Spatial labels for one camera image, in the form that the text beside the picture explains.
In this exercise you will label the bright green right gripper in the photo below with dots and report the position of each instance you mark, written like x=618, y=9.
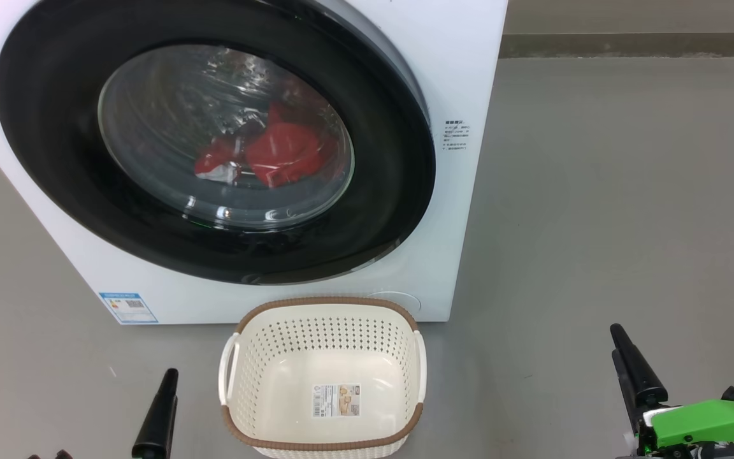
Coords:
x=711, y=424

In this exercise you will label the red and white garment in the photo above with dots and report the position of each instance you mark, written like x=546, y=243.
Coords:
x=281, y=153

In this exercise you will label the cream perforated laundry basket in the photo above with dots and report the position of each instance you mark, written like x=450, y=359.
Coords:
x=259, y=382

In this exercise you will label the round white filter cover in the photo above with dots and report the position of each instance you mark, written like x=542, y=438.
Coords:
x=399, y=299

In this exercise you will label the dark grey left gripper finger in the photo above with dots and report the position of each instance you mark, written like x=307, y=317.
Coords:
x=158, y=421

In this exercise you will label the black text notice sticker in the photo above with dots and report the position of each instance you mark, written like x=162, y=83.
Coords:
x=455, y=135

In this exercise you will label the dark washing machine door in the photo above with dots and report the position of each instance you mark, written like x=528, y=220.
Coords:
x=48, y=127

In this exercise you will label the white printed product label sticker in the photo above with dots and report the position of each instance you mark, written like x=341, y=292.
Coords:
x=336, y=400

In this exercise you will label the white front-load washing machine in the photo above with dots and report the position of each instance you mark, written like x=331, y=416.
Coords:
x=456, y=57

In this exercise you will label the blue energy label sticker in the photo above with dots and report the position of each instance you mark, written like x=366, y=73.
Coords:
x=128, y=308

